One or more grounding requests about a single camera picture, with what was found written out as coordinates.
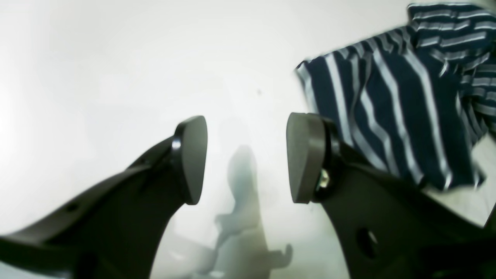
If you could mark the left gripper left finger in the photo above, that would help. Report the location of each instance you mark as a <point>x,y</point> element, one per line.
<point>113,229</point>

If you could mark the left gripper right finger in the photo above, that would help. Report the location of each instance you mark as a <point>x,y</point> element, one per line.
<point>386,227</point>

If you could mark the navy white striped T-shirt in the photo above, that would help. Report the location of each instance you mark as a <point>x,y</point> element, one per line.
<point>416,99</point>

